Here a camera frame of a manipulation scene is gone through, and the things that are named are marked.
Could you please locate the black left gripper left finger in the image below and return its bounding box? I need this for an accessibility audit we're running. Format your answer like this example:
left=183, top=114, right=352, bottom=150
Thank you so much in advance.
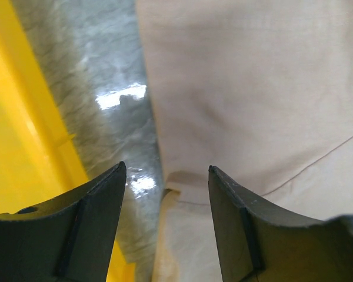
left=0, top=162, right=126, bottom=281

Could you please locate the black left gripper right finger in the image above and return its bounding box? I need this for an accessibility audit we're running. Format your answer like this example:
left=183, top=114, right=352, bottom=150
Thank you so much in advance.
left=208, top=166, right=353, bottom=281

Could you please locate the beige t-shirt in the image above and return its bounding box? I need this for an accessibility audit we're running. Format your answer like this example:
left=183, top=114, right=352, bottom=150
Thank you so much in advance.
left=136, top=1, right=353, bottom=281

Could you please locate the yellow plastic bin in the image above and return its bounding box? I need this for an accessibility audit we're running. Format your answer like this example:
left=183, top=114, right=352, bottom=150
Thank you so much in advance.
left=0, top=1, right=135, bottom=281

